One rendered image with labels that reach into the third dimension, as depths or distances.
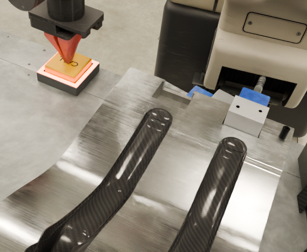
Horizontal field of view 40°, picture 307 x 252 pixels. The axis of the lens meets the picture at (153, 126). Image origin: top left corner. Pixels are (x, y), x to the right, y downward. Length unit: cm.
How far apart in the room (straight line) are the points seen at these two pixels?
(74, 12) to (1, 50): 22
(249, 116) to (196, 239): 19
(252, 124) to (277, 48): 37
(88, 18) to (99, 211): 33
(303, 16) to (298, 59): 9
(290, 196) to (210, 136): 17
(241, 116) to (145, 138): 13
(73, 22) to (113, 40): 156
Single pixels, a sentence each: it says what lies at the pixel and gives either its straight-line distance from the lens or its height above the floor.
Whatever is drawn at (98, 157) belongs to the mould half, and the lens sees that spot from 54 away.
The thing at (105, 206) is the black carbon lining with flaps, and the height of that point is 89.
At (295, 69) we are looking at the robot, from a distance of 93.
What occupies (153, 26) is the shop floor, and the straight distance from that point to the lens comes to 236.
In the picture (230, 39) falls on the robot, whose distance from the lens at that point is 92.
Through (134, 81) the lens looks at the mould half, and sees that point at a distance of 63.
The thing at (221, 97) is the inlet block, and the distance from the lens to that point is 69.
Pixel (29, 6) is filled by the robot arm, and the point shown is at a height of 100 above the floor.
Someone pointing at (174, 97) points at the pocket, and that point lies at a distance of 65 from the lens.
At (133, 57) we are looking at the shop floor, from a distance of 212.
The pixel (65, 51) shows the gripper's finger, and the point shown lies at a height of 87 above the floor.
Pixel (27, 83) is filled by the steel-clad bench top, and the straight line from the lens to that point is 77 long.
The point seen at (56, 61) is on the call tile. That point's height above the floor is 83.
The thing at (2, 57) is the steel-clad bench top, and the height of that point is 80.
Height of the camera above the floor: 131
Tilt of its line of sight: 47 degrees down
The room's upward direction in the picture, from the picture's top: 9 degrees clockwise
